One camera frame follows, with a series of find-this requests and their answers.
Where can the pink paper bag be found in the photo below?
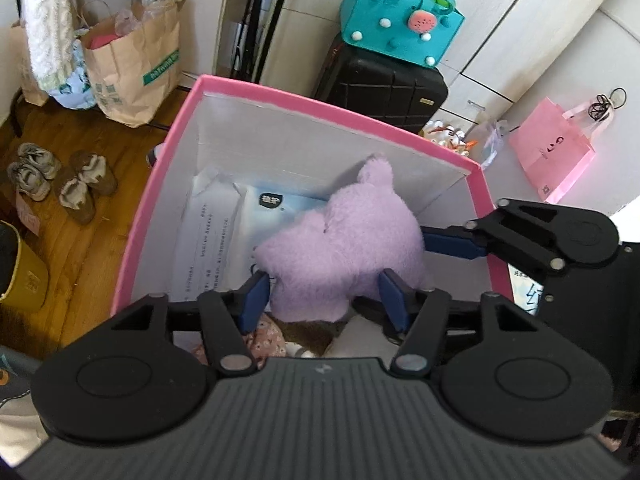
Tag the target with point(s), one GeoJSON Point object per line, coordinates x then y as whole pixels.
{"type": "Point", "coordinates": [554, 146]}

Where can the pink patterned fabric item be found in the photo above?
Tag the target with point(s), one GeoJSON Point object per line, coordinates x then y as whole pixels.
{"type": "Point", "coordinates": [266, 341]}

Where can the grey sneaker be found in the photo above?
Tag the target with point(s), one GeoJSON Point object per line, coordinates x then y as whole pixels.
{"type": "Point", "coordinates": [28, 180]}
{"type": "Point", "coordinates": [41, 159]}

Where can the teal felt handbag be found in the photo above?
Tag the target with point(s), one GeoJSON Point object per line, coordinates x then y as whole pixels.
{"type": "Point", "coordinates": [415, 31]}

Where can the white brown plush toy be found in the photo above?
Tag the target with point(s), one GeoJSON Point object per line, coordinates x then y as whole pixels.
{"type": "Point", "coordinates": [354, 338]}

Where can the black tripod stand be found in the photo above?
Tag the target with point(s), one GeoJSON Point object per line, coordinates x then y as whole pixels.
{"type": "Point", "coordinates": [253, 38]}

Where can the blue white plastic bag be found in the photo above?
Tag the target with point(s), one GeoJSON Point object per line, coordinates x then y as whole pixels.
{"type": "Point", "coordinates": [76, 92]}

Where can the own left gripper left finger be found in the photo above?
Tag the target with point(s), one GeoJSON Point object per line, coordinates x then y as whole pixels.
{"type": "Point", "coordinates": [150, 367]}

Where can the blue white tissue pack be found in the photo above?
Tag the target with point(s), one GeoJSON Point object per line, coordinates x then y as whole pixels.
{"type": "Point", "coordinates": [526, 292]}

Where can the small toys pile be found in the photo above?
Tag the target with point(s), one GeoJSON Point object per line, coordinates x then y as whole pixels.
{"type": "Point", "coordinates": [448, 136]}

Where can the soft cotton tissue pack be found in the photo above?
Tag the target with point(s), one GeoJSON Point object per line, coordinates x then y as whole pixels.
{"type": "Point", "coordinates": [263, 212]}

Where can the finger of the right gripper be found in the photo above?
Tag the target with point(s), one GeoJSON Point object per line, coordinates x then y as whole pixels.
{"type": "Point", "coordinates": [369, 309]}
{"type": "Point", "coordinates": [541, 240]}

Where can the brown paper bag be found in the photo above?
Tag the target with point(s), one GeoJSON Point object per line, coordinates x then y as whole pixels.
{"type": "Point", "coordinates": [133, 61]}

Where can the pink cardboard box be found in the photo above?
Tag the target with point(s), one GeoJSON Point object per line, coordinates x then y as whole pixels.
{"type": "Point", "coordinates": [287, 144]}

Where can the purple plush toy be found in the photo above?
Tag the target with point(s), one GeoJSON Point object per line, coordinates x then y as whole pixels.
{"type": "Point", "coordinates": [333, 254]}

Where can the brown fuzzy slipper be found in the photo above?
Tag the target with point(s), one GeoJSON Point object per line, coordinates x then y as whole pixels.
{"type": "Point", "coordinates": [74, 196]}
{"type": "Point", "coordinates": [94, 170]}

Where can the black suitcase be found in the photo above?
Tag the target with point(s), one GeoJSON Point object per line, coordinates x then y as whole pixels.
{"type": "Point", "coordinates": [398, 93]}

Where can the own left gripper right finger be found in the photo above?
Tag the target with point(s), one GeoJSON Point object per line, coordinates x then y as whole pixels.
{"type": "Point", "coordinates": [495, 366]}

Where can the yellow bin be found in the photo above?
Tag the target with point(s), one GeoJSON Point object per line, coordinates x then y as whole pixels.
{"type": "Point", "coordinates": [24, 276]}

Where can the printed paper sheet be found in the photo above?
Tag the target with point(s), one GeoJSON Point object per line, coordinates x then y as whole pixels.
{"type": "Point", "coordinates": [206, 255]}

